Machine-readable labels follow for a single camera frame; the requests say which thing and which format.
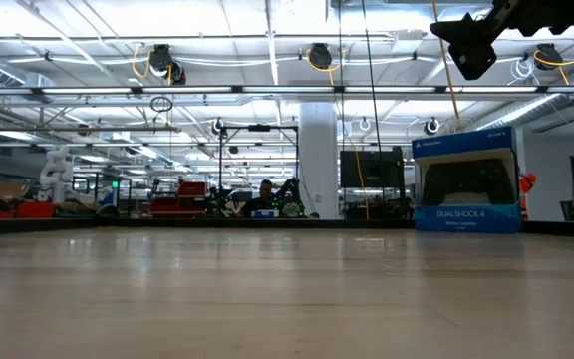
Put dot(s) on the black table frame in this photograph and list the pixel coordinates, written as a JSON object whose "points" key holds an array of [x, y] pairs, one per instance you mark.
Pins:
{"points": [[167, 224]]}

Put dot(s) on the blue and white small box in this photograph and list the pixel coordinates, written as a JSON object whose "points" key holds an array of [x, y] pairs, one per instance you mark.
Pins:
{"points": [[265, 213]]}

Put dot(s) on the red bin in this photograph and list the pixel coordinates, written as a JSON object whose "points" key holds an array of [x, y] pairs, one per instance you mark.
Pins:
{"points": [[33, 209]]}

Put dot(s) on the black frame stand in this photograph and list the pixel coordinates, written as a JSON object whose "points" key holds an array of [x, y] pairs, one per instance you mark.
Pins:
{"points": [[220, 164]]}

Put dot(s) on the long ceiling light bar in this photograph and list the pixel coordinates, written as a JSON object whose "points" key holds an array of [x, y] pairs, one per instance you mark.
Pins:
{"points": [[287, 90]]}

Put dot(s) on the blue DualShock 4 box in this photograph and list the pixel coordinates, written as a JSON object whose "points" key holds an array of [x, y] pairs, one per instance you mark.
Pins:
{"points": [[466, 179]]}

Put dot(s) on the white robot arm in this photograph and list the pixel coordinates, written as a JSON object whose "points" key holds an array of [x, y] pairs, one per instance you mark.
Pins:
{"points": [[57, 172]]}

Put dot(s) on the white column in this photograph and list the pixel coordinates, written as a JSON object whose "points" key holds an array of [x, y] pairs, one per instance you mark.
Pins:
{"points": [[318, 159]]}

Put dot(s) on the black screen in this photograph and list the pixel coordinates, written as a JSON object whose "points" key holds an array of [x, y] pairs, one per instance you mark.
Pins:
{"points": [[372, 169]]}

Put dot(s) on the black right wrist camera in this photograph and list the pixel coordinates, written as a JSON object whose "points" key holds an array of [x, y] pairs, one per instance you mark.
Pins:
{"points": [[474, 62]]}

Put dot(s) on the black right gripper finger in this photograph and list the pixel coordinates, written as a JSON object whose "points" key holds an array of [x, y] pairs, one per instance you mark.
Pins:
{"points": [[461, 32]]}

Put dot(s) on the red tool chest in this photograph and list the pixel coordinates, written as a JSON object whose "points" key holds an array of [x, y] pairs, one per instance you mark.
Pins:
{"points": [[190, 197]]}

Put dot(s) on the orange object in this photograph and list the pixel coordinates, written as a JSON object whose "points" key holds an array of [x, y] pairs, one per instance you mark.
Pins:
{"points": [[527, 183]]}

